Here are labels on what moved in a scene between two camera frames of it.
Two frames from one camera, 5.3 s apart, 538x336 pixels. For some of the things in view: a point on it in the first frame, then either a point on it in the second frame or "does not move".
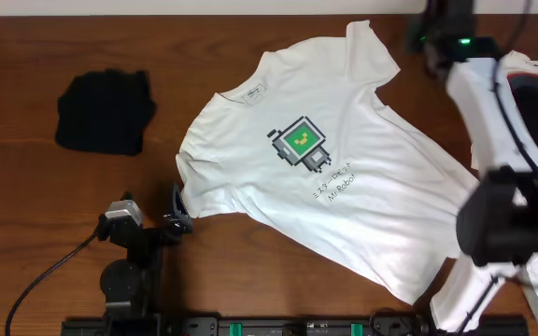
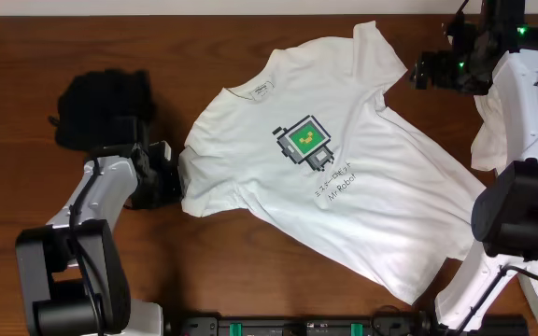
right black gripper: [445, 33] -> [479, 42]
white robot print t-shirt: [302, 148] does not move
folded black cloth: [106, 111] does not move
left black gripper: [158, 231] -> [171, 175]
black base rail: [271, 325] does not move
